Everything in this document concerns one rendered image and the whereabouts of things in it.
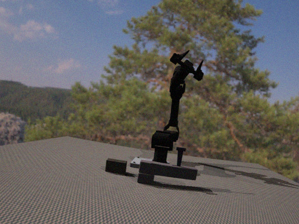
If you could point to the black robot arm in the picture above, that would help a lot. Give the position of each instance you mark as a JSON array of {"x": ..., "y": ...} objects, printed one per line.
[{"x": 165, "y": 138}]

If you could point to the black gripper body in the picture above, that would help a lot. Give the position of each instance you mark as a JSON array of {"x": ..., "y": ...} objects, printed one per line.
[{"x": 184, "y": 70}]

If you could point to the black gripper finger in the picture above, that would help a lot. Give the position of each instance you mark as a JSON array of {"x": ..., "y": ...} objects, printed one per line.
[
  {"x": 198, "y": 71},
  {"x": 180, "y": 57}
]

